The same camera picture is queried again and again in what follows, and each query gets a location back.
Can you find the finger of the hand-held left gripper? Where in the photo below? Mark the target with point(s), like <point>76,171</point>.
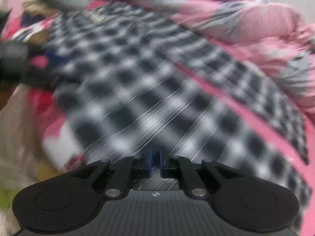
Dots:
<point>54,56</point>
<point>39,82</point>

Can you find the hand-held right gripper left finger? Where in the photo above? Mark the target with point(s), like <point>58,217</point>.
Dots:
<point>150,163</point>

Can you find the black white plaid pants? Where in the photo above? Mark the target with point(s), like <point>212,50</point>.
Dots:
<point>147,91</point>

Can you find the pink grey floral duvet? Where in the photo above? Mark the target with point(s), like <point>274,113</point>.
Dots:
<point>246,22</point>

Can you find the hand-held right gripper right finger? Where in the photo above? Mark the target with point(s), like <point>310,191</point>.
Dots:
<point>161,163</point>

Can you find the pink floral bed sheet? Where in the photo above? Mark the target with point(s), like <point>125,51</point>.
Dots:
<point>270,132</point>

